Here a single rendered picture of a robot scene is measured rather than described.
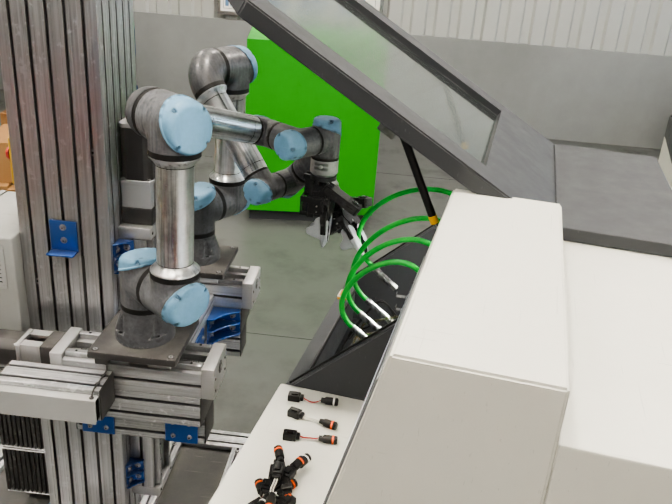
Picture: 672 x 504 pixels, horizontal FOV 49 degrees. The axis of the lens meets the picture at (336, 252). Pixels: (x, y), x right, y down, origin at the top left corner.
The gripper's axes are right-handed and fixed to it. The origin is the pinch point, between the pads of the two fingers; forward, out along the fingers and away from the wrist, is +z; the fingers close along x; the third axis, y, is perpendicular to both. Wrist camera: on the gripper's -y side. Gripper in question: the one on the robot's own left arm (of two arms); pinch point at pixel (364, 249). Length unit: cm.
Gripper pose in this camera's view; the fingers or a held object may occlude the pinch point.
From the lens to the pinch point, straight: 208.5
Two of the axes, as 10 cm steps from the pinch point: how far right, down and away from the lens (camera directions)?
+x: -5.1, 1.0, -8.5
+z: 4.5, 8.8, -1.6
